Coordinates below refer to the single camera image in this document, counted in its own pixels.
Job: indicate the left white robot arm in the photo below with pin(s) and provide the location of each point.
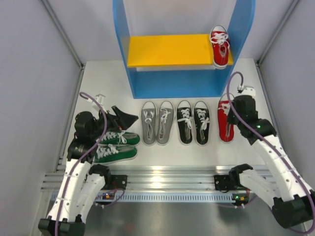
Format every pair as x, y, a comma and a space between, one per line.
83, 177

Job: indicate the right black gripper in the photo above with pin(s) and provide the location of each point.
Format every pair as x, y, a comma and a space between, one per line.
238, 118

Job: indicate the aluminium rail frame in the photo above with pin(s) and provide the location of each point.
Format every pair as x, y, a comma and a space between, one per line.
173, 167

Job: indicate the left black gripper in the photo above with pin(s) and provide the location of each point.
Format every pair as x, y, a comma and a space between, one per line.
114, 119

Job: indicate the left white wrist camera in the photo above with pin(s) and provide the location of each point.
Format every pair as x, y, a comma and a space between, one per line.
100, 98

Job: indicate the upper green sneaker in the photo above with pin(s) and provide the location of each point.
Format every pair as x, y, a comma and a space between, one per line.
120, 138

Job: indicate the red sneaker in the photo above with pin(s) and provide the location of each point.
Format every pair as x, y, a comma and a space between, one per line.
219, 40
226, 130

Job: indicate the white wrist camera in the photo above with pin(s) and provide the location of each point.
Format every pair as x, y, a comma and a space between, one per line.
100, 98
246, 90

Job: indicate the blue yellow shoe shelf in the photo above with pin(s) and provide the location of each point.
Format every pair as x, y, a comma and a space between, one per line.
178, 66

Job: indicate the black sneaker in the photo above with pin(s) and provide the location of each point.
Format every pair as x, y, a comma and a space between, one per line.
184, 121
202, 122

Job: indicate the grey sneaker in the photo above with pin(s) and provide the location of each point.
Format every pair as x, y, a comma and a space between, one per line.
165, 121
148, 123

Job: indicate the slotted cable duct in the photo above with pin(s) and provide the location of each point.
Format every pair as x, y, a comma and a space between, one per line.
199, 197

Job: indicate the green sneaker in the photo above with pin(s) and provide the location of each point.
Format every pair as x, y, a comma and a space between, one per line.
120, 138
109, 154

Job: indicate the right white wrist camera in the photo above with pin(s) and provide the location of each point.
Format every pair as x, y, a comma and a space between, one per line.
246, 90

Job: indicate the lower green sneaker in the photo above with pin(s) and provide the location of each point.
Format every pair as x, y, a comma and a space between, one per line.
109, 154

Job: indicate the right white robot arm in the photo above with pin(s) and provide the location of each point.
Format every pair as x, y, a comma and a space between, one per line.
290, 198

